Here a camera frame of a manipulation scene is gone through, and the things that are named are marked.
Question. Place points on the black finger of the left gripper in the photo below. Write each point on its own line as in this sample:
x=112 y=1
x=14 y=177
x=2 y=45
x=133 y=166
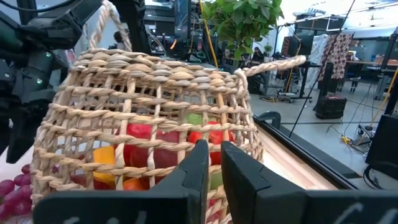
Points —
x=23 y=137

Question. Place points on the green apple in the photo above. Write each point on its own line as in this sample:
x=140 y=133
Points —
x=194 y=119

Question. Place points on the person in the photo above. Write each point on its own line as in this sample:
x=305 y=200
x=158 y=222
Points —
x=118 y=39
x=258 y=55

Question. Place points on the black screen on stand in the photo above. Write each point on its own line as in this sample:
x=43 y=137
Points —
x=298 y=46

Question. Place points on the dark red pomegranate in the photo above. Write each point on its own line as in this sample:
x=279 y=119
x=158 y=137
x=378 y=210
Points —
x=99 y=185

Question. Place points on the red orange mango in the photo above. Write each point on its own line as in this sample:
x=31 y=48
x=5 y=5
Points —
x=214 y=138

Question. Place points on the purple grape bunch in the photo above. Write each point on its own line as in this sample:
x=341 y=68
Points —
x=14 y=193

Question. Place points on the red apple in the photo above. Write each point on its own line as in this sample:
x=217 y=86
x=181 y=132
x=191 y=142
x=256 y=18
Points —
x=143 y=149

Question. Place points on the white hanging cloth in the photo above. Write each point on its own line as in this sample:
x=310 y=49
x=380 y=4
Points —
x=316 y=59

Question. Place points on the orange fruit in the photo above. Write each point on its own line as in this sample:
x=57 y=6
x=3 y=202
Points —
x=133 y=185

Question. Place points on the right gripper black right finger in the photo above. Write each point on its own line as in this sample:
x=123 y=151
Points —
x=264 y=193

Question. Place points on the black equipment box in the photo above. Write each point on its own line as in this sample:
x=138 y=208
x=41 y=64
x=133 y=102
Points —
x=384 y=141

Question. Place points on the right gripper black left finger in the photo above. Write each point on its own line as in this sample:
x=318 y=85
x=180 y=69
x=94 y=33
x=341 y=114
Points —
x=174 y=193

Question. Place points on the green potted plant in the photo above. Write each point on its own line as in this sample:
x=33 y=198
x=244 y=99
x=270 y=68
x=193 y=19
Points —
x=242 y=21

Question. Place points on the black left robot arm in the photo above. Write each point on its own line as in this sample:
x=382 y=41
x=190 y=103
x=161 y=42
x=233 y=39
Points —
x=77 y=15

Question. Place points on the black aluminium frame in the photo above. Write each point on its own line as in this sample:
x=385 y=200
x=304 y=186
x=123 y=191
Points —
x=298 y=149

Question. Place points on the yellow bell pepper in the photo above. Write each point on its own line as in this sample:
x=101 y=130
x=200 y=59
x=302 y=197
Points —
x=104 y=161

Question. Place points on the black plastic crate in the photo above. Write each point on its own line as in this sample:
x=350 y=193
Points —
x=331 y=106

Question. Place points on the green pear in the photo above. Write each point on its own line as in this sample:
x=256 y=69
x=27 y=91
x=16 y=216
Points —
x=216 y=180

